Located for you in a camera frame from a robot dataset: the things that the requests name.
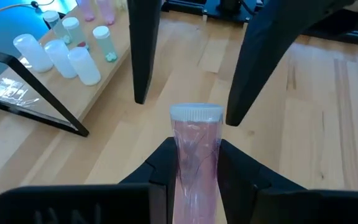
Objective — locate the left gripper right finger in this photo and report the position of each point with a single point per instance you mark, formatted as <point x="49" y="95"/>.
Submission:
<point x="241" y="174"/>

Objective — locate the clear bottle with grey lid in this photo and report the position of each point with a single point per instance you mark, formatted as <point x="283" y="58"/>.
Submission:
<point x="60" y="59"/>

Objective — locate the pink medicine bottle white cap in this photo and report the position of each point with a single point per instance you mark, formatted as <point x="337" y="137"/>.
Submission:
<point x="107" y="12"/>
<point x="86" y="11"/>
<point x="197" y="149"/>

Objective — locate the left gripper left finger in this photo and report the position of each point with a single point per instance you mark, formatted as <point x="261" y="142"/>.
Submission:
<point x="163" y="168"/>

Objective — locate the black frame rail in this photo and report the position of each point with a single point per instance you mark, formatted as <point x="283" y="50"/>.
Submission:
<point x="346" y="34"/>

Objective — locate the wide frosted white medicine bottle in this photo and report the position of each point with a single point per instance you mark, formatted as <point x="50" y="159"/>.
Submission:
<point x="84" y="67"/>

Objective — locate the wooden shelf with black frame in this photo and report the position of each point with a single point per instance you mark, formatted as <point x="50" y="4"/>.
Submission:
<point x="73" y="93"/>

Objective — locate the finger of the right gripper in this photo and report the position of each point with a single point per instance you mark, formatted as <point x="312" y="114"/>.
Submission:
<point x="144" y="46"/>
<point x="269" y="46"/>

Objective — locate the green medicine bottle white cap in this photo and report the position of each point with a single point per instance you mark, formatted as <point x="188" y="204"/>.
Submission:
<point x="54" y="23"/>
<point x="105" y="43"/>
<point x="75" y="31"/>

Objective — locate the black table clamp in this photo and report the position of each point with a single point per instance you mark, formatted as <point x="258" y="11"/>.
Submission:
<point x="63" y="14"/>

